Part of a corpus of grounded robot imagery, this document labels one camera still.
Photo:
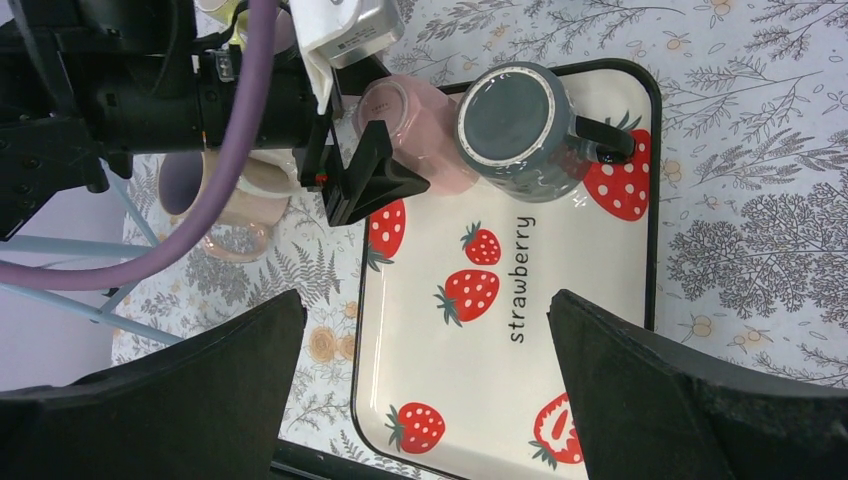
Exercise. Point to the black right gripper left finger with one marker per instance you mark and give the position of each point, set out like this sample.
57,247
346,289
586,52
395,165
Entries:
207,407

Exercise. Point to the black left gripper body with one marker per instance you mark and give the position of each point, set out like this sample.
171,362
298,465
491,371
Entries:
252,112

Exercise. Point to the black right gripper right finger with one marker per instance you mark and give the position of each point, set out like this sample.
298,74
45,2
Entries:
647,407

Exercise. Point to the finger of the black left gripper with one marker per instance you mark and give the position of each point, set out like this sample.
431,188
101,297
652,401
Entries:
372,180

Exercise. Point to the tall pale pink mug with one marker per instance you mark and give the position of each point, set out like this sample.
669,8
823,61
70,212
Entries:
257,203

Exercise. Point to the green octagonal mug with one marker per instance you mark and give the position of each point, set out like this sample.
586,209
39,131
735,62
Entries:
230,13

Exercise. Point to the purple mug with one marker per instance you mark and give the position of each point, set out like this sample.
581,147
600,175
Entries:
284,33

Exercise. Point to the pink octagonal mug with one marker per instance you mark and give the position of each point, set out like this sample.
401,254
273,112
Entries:
421,121

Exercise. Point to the dark grey mug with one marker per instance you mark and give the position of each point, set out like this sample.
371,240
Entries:
518,129

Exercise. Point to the blue tripod stand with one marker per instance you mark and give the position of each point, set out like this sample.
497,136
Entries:
138,263

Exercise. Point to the white strawberry tray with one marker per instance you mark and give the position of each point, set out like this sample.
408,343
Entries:
456,370

